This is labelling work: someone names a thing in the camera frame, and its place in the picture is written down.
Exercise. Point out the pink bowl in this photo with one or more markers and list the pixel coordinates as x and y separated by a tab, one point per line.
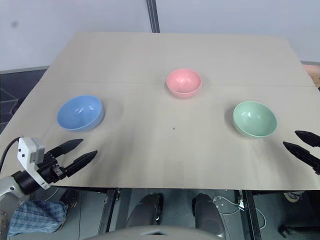
183	80

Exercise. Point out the blue checkered cloth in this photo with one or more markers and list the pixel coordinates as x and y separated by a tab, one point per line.
37	217

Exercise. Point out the grey sneaker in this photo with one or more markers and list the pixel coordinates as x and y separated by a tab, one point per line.
293	195

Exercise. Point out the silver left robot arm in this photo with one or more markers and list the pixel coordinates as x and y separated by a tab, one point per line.
15	186

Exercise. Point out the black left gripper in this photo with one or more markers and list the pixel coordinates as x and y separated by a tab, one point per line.
51	168

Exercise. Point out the dark rounded robot leg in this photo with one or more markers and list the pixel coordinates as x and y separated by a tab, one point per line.
207	215
146	211

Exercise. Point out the grey robot torso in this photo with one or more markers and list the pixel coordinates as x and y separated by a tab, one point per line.
160	232

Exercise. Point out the dark vertical post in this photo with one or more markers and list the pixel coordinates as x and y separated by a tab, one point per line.
153	15

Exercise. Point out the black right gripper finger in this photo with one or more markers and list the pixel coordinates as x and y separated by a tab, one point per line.
308	137
303	153

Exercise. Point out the green bowl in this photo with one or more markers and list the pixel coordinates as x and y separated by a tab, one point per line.
255	119

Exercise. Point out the blue bowl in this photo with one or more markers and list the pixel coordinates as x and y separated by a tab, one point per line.
80	113

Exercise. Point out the black table frame leg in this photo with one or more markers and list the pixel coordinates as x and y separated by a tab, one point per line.
251	215
108	210

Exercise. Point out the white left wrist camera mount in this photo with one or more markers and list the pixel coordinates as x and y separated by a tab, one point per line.
30	160

